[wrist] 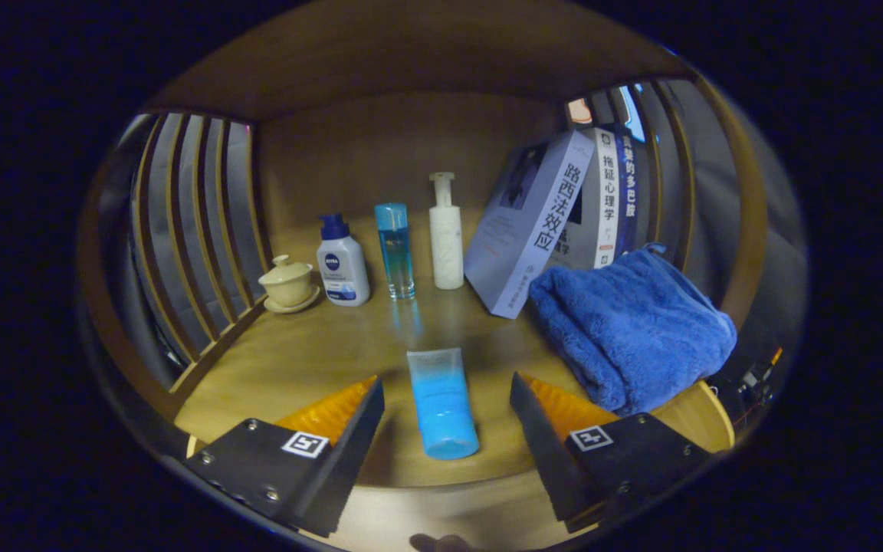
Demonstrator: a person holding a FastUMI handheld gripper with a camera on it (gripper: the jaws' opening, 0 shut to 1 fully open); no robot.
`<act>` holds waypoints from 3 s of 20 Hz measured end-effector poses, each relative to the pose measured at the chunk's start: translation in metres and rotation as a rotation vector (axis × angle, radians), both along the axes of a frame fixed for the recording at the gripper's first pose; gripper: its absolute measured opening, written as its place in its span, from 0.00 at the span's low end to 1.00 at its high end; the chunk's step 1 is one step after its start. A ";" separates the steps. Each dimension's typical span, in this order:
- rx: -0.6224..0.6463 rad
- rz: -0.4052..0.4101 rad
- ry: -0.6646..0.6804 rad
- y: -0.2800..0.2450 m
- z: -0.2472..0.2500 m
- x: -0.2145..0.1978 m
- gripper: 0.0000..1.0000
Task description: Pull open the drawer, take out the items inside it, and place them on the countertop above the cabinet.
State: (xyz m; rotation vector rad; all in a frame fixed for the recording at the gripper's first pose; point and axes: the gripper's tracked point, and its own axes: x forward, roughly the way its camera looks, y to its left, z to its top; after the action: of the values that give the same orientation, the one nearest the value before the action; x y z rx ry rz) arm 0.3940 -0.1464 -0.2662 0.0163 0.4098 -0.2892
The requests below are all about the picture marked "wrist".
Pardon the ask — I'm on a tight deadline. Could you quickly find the blue towel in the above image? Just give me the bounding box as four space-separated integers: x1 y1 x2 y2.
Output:
527 243 738 417

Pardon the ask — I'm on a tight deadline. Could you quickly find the dark blue spine book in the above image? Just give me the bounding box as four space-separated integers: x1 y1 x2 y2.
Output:
614 125 640 258

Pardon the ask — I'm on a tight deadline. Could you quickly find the white pump bottle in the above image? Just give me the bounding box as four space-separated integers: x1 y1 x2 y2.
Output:
428 172 465 291

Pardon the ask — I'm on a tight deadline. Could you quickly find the wooden countertop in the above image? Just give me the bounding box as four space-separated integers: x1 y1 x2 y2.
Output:
172 215 736 491

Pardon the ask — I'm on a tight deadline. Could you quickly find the beige lidded teacup with saucer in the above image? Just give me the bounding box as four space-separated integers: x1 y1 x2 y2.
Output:
258 255 321 314

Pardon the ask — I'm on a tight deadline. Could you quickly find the white bottle with blue cap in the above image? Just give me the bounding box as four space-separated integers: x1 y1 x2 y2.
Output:
316 213 371 307

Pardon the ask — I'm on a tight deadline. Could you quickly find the lavender book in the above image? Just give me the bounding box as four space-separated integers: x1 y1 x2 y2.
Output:
463 130 596 320

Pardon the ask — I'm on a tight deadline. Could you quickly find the wooden cabinet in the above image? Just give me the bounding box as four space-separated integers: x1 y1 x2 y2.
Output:
77 0 770 491

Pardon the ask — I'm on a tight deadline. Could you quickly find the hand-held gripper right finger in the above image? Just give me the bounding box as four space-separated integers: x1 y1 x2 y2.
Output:
509 372 712 535

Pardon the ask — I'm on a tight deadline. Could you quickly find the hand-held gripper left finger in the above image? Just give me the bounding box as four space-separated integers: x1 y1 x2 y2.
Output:
183 376 386 539

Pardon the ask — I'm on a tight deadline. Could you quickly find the blue tube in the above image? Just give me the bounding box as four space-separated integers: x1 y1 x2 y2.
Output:
406 347 481 461

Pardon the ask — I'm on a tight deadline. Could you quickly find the white spine book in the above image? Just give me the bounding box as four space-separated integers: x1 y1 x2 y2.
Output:
549 126 620 271

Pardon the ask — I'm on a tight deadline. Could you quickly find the clear blue bottle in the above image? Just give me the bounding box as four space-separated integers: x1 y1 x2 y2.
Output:
374 202 416 301

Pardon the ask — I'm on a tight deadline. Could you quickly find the black device with orange tip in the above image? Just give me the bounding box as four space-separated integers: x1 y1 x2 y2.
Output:
717 347 783 419

